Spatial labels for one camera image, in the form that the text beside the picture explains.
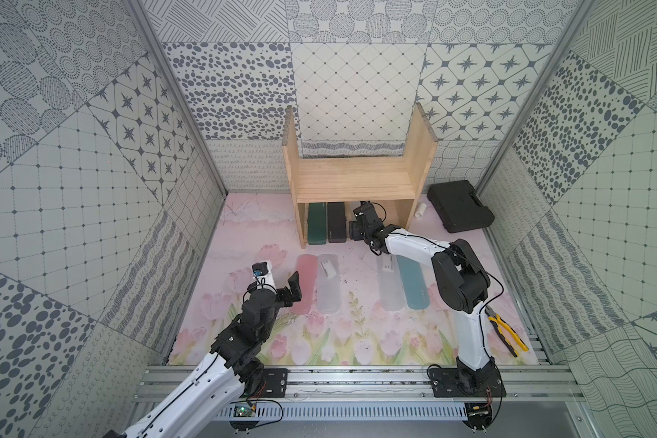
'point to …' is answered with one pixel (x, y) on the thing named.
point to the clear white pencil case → (328, 285)
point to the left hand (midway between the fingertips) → (281, 271)
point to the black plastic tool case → (458, 209)
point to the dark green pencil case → (317, 224)
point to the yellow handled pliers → (509, 338)
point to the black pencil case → (337, 222)
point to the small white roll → (418, 214)
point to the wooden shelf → (392, 183)
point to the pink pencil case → (307, 266)
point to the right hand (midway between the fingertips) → (364, 226)
